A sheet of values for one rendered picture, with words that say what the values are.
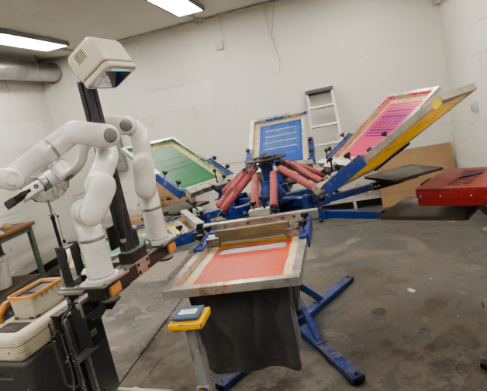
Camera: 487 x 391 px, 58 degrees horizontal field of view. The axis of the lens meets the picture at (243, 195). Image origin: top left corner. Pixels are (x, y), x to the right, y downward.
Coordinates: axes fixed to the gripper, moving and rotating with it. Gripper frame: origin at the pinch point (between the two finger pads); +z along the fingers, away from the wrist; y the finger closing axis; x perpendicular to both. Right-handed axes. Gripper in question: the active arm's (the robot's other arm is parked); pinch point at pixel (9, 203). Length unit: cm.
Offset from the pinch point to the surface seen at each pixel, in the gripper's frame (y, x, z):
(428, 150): 180, -214, -459
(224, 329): -35, -97, -34
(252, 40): 286, 40, -391
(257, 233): -13, -81, -84
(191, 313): -59, -73, -21
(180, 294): -38, -71, -27
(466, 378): -48, -213, -121
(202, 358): -56, -90, -15
